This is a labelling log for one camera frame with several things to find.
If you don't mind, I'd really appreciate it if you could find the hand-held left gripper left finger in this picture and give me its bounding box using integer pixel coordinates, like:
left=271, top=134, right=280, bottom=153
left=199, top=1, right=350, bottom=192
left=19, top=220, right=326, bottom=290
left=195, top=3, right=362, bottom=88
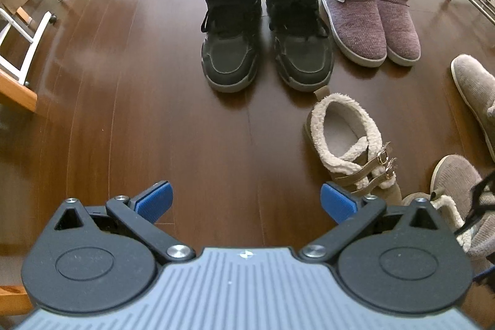
left=45, top=181, right=195, bottom=264

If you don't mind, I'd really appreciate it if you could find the white step stool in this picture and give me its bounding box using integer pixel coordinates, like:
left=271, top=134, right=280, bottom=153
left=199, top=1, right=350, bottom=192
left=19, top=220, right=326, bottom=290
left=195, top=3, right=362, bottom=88
left=0, top=7, right=58, bottom=86

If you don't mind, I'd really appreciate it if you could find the wooden dining table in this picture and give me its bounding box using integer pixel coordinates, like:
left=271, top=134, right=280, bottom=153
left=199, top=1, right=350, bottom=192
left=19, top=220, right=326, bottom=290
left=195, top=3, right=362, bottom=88
left=0, top=69, right=38, bottom=115

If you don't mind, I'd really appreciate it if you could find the pink knit slipper boot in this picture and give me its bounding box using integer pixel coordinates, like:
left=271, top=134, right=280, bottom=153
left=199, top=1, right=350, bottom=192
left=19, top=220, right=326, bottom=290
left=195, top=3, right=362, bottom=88
left=369, top=0, right=422, bottom=67
left=321, top=0, right=388, bottom=68

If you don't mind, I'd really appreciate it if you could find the taupe fleece slipper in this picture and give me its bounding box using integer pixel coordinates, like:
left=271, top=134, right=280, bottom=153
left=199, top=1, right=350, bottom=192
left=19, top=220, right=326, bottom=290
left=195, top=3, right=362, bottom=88
left=450, top=54, right=495, bottom=163
left=430, top=154, right=495, bottom=216

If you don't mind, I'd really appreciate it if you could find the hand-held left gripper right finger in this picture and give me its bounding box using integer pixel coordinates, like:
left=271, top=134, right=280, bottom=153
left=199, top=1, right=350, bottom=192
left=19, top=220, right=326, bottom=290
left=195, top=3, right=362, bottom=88
left=299, top=182, right=451, bottom=262

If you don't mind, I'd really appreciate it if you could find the wooden chair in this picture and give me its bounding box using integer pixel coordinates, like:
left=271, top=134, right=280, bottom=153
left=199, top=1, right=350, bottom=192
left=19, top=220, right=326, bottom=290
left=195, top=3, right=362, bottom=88
left=0, top=285, right=32, bottom=311

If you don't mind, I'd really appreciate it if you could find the tan fleece-lined buckle shoe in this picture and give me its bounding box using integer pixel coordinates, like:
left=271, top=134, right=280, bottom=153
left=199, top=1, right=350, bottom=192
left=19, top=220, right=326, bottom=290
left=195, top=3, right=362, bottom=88
left=303, top=86, right=403, bottom=205
left=402, top=191, right=495, bottom=259

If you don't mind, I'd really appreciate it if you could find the black high-top sneaker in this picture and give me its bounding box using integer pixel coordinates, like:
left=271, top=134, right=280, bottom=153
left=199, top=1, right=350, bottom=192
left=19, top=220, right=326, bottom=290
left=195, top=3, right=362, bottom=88
left=192, top=0, right=260, bottom=93
left=260, top=0, right=335, bottom=92

